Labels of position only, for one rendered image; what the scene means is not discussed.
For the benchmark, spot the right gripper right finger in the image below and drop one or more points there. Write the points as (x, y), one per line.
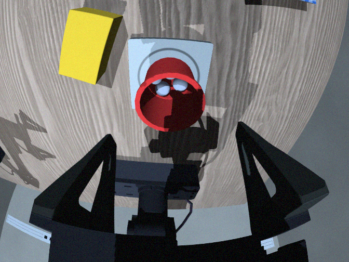
(297, 187)

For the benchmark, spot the red cup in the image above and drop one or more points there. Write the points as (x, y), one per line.
(177, 110)

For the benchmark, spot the yellow block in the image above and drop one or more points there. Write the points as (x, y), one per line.
(87, 43)

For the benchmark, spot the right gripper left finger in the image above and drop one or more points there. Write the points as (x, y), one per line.
(60, 201)

